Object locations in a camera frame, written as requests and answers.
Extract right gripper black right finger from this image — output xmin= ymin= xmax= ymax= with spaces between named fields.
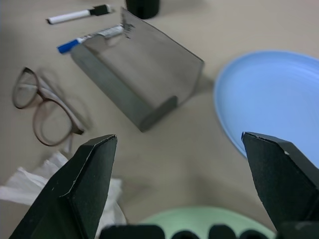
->
xmin=241 ymin=131 xmax=319 ymax=232

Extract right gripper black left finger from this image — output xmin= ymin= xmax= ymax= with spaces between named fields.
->
xmin=9 ymin=134 xmax=118 ymax=239

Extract white tissue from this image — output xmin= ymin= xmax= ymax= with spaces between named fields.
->
xmin=0 ymin=150 xmax=128 ymax=225

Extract brown frame eyeglasses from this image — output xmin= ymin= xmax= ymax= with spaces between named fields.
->
xmin=12 ymin=66 xmax=93 ymax=152

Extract light green plate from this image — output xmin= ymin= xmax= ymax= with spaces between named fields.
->
xmin=139 ymin=206 xmax=277 ymax=239

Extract white marker blue cap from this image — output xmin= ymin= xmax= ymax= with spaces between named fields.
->
xmin=56 ymin=24 xmax=125 ymax=55

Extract white marker black cap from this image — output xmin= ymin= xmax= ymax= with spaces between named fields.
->
xmin=46 ymin=4 xmax=115 ymax=25

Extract light blue plate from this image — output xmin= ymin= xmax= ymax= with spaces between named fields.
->
xmin=213 ymin=50 xmax=319 ymax=160

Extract black round pen cup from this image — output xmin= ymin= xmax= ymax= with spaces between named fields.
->
xmin=125 ymin=0 xmax=160 ymax=20

